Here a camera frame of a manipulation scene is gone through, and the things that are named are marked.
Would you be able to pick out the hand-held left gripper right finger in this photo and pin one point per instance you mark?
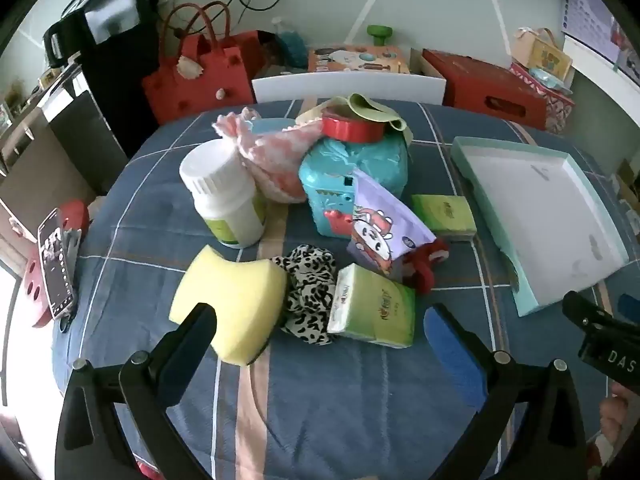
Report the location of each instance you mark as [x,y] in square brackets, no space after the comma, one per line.
[450,345]

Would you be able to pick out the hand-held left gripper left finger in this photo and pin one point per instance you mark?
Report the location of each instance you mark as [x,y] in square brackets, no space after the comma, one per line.
[192,340]

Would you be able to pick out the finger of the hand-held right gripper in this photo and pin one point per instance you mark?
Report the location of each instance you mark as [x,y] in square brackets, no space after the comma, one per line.
[630,305]
[582,310]

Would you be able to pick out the yellow sponge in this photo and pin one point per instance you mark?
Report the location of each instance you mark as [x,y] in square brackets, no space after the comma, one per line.
[225,285]

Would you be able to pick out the large green tissue pack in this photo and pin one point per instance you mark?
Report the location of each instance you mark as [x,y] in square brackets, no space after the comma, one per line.
[375,305]

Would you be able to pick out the teal box tray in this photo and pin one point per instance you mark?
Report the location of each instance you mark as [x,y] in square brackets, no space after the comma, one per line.
[540,210]

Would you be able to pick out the leopard print scrunchie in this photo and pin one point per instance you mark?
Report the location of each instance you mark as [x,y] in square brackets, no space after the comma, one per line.
[305,295]

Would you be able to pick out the small green tissue pack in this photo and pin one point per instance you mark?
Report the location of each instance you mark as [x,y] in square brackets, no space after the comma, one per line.
[442,212]

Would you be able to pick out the purple cartoon packet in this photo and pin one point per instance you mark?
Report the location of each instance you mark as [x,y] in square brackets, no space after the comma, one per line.
[380,225]

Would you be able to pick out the pink white fuzzy cloth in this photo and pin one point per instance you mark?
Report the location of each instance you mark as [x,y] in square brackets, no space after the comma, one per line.
[280,160]

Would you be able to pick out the teal plastic jar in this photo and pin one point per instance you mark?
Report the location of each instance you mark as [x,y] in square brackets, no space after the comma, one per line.
[340,170]

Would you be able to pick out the light green cloth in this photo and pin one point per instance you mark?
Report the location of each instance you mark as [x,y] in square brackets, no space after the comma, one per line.
[370,110]

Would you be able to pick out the person's right hand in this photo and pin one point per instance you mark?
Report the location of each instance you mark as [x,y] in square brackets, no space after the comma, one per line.
[617,412]

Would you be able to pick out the blue plaid blanket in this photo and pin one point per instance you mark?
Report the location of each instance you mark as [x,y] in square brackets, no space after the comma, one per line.
[310,400]

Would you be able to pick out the white plastic bottle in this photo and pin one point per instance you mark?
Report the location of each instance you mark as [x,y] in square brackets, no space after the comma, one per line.
[225,195]

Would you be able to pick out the red white patterned box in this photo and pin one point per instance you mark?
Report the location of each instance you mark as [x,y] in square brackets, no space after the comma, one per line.
[555,107]

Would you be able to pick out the light blue packet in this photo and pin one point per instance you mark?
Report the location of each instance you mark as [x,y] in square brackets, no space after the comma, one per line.
[547,79]

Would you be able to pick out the grey cabinet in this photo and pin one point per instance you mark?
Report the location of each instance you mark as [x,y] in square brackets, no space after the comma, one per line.
[65,135]

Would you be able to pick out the red cardboard box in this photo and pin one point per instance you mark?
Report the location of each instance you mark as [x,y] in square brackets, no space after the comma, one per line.
[480,85]

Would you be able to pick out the red felt handbag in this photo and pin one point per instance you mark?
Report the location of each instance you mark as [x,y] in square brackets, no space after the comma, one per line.
[200,85]

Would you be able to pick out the beige gift box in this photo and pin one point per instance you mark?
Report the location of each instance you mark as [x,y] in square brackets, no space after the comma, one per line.
[547,55]

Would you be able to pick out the colourful toy box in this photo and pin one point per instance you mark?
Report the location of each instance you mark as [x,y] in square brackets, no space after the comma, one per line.
[355,59]

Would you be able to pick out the blue soap bottle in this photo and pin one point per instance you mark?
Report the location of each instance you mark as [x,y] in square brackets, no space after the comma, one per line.
[290,45]

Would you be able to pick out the black kitchen appliance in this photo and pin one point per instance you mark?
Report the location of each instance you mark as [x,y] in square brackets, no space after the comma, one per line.
[95,15]

